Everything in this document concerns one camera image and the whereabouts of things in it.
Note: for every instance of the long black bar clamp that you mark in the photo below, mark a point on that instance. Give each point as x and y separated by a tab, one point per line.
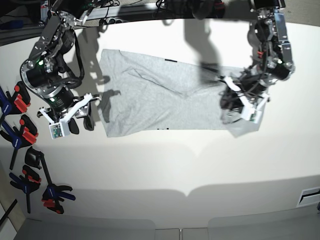
53	194

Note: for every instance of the black camera mount top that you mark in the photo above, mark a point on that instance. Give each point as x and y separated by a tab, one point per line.
189	9

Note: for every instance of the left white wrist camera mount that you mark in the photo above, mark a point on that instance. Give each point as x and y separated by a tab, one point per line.
248	104

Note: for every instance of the blue red bar clamp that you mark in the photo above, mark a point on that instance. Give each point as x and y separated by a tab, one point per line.
15	104
29	182
23	137

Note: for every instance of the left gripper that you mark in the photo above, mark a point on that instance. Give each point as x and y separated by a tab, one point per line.
247	83

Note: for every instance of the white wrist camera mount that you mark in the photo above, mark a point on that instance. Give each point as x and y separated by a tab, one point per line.
80	108
248	104

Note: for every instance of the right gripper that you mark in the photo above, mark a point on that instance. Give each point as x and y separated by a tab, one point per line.
61	100

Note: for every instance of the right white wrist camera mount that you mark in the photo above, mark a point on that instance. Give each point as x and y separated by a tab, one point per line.
80	108

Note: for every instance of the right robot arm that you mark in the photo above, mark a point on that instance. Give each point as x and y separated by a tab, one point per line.
54	68

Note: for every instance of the grey T-shirt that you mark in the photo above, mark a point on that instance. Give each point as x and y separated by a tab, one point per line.
143	92

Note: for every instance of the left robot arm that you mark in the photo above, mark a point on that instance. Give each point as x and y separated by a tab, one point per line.
261	48

